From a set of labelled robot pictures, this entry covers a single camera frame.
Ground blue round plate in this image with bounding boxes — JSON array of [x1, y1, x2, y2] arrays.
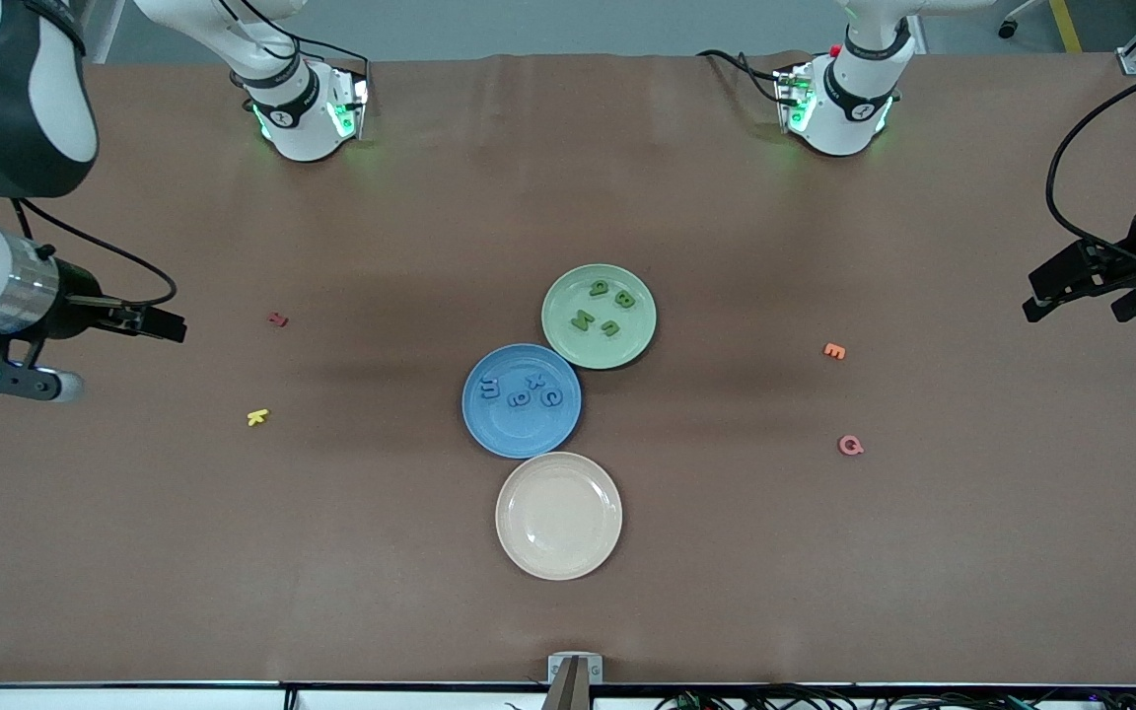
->
[[461, 343, 583, 461]]

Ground green round plate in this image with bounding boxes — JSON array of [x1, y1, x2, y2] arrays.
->
[[540, 263, 658, 372]]

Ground beige round plate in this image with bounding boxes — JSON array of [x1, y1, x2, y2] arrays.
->
[[495, 452, 624, 582]]

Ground black right base cable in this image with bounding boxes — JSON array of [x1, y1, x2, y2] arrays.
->
[[198, 0, 372, 109]]

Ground black base cable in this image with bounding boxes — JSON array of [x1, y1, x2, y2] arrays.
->
[[198, 0, 372, 109], [696, 47, 788, 106]]

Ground black left base cable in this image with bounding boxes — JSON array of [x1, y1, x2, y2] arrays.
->
[[696, 47, 788, 106]]

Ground metal table edge bracket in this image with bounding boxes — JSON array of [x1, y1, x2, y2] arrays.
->
[[547, 653, 604, 710]]

